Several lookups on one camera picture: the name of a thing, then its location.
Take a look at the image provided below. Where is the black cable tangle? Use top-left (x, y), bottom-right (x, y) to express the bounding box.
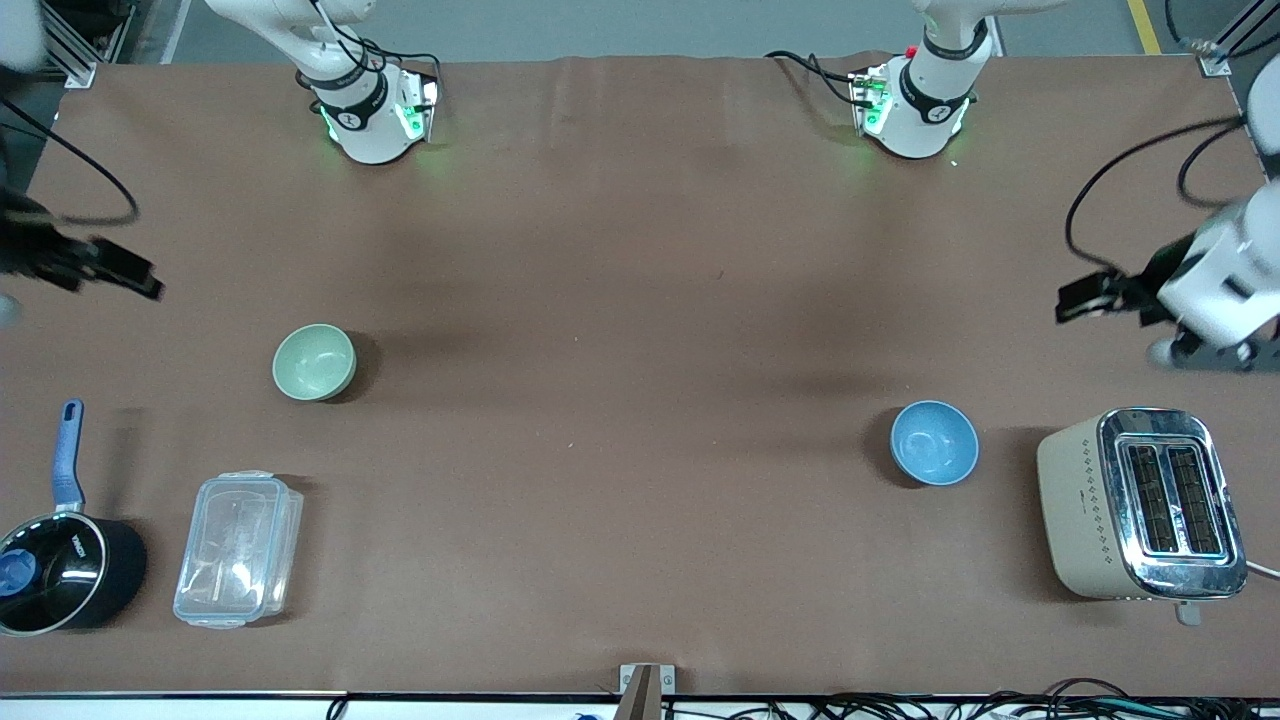
top-left (740, 678), bottom-right (1280, 720)

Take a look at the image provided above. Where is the brown table mat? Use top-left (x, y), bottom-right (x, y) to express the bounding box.
top-left (0, 52), bottom-right (1280, 699)

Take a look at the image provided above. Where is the right base connector plate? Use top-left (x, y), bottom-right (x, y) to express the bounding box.
top-left (396, 72), bottom-right (441, 143)

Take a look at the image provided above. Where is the black left base cable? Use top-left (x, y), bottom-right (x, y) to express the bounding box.
top-left (764, 49), bottom-right (863, 107)

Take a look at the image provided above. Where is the base connector plate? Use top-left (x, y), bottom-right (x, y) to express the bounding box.
top-left (848, 64), bottom-right (893, 138)
top-left (396, 72), bottom-right (441, 143)

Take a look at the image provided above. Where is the beige chrome toaster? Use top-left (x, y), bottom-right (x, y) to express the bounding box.
top-left (1036, 406), bottom-right (1250, 628)

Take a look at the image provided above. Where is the left base connector plate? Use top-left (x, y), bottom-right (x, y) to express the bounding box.
top-left (848, 64), bottom-right (893, 138)

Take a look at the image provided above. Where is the glass lid with blue knob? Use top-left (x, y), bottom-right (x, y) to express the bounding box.
top-left (0, 515), bottom-right (107, 632)

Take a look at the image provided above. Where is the metal table edge bracket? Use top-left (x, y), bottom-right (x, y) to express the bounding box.
top-left (618, 663), bottom-right (677, 720)

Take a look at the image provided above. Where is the short black left arm cable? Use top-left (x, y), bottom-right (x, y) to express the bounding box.
top-left (1177, 128), bottom-right (1253, 211)

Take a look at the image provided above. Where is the blue ceramic bowl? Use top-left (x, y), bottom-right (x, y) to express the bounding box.
top-left (890, 400), bottom-right (980, 487)

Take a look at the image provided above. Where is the black saucepan with blue handle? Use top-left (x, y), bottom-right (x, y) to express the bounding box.
top-left (0, 399), bottom-right (149, 637)

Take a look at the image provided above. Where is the clear plastic food container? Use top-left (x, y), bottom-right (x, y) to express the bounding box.
top-left (173, 470), bottom-right (305, 631)

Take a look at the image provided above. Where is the aluminium frame profile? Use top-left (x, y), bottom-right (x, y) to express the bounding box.
top-left (30, 0), bottom-right (136, 89)
top-left (1165, 0), bottom-right (1280, 78)

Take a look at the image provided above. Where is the green ceramic bowl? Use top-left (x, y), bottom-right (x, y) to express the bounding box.
top-left (272, 323), bottom-right (358, 403)

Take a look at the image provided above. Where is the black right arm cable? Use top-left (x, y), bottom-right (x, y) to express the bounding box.
top-left (0, 98), bottom-right (140, 227)

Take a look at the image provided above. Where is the long black left arm cable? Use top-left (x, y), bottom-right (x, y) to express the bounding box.
top-left (1064, 117), bottom-right (1249, 273)

